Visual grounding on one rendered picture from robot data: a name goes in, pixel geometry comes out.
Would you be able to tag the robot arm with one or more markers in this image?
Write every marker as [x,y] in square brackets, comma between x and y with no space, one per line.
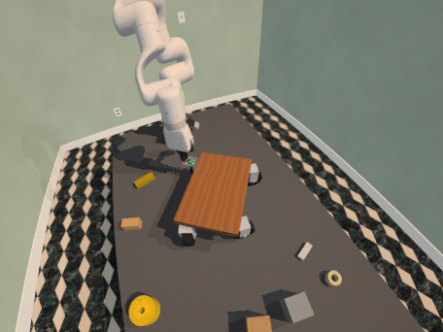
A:
[147,19]

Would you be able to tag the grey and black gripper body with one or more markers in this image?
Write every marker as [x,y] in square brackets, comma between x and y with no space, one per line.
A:
[179,139]

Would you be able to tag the tan roll of masking tape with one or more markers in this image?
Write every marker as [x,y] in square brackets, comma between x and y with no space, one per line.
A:
[329,280]

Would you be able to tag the brown wooden dolly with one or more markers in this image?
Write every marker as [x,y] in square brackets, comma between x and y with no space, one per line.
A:
[215,196]

